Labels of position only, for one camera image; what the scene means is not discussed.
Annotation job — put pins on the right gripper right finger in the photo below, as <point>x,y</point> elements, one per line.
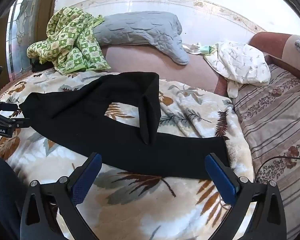
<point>268,220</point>

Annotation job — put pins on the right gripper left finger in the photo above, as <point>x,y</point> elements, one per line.
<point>38,220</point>

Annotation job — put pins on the black pants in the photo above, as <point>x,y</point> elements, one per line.
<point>77,121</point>

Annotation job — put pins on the blue jeans leg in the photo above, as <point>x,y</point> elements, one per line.
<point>12,198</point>

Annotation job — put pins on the leaf print fleece blanket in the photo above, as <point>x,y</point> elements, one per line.
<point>123,205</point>

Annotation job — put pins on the stained glass wardrobe door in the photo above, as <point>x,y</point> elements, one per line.
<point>17,37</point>

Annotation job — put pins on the green patterned quilt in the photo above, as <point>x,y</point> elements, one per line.
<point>70,45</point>

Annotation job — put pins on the striped floral bed sheet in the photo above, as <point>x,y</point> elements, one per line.
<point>270,121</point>

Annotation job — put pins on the white printed pillow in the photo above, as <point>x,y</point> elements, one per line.
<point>240,64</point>

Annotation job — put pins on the brown headboard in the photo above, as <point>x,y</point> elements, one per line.
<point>279,49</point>

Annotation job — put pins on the grey quilted blanket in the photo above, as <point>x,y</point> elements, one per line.
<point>156,28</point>

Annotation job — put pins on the small light green cloth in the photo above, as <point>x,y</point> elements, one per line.
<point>196,49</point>

